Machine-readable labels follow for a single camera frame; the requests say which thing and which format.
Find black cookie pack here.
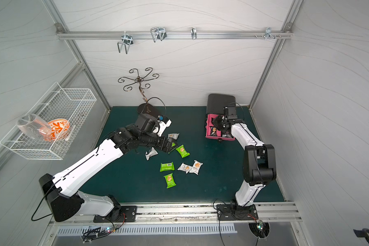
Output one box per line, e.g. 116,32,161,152
210,126,217,136

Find black pink drawer cabinet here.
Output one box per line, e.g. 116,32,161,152
205,93,236,142

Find green cookie pack barcode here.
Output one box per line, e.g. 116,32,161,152
159,162,175,172

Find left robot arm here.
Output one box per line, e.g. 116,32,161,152
39,114,177,222

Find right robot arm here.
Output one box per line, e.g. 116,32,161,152
212,106,277,207

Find brown metal hook stand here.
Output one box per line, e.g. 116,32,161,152
117,67,160,118

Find white cookie pack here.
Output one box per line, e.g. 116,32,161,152
168,133,179,140
189,160,203,175
145,147,158,160
177,163,192,174

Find white cookie pack top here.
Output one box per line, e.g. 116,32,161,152
168,133,179,140

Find white cookie pack lower right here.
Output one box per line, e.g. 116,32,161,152
189,160,203,175

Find white cookie pack lower left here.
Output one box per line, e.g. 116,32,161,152
177,163,192,174

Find green cookie pack bottom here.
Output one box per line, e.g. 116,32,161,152
164,173,176,189

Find orange patterned bowl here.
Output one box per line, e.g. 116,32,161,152
44,118,71,141

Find metal hook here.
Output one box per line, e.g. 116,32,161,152
191,27,197,40
254,27,281,40
150,27,167,43
117,33,134,54

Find clear glass cup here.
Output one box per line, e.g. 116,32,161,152
16,114,52,141

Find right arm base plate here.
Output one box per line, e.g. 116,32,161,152
215,204,258,221

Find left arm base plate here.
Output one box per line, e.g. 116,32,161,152
93,206,137,223

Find white wire basket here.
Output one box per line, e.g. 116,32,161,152
0,83,96,160

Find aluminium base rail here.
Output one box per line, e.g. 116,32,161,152
49,201,302,227

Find white vented cable duct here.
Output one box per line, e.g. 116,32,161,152
56,223,237,237

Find aluminium top rail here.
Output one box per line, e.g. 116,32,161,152
57,29,294,41

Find black cable bottom right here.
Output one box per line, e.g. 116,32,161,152
353,228,369,246

